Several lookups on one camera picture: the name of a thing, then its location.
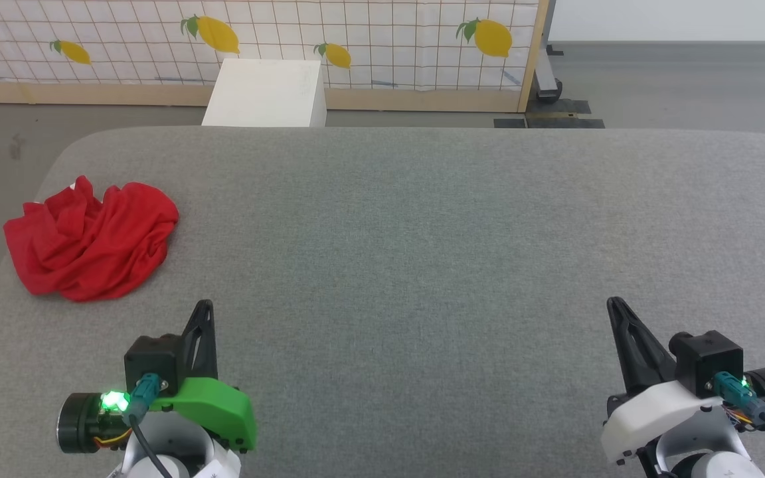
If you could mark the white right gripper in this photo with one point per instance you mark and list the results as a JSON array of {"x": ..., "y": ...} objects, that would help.
[{"x": 655, "y": 415}]

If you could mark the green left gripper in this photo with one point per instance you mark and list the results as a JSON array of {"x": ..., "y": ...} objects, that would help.
[{"x": 220, "y": 408}]

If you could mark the red cloth garment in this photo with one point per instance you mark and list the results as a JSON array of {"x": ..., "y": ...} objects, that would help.
[{"x": 93, "y": 242}]

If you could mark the white paper label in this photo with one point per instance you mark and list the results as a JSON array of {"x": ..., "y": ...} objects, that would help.
[{"x": 220, "y": 466}]

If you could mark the long black floor tape strip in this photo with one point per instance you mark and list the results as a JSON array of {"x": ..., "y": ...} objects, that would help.
[{"x": 565, "y": 123}]

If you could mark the wide black floor tape patch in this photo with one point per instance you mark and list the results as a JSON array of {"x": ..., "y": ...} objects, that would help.
[{"x": 558, "y": 107}]

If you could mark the white box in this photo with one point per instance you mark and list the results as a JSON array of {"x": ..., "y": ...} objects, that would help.
[{"x": 266, "y": 93}]

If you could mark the small black floor tape patch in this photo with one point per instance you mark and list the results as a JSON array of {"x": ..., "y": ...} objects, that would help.
[{"x": 510, "y": 123}]

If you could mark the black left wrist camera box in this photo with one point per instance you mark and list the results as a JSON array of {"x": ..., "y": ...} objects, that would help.
[{"x": 152, "y": 362}]

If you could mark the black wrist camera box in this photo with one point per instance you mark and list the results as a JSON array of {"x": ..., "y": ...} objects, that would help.
[
  {"x": 152, "y": 362},
  {"x": 706, "y": 362}
]

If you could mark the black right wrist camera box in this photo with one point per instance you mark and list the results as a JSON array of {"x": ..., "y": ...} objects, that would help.
[{"x": 706, "y": 362}]

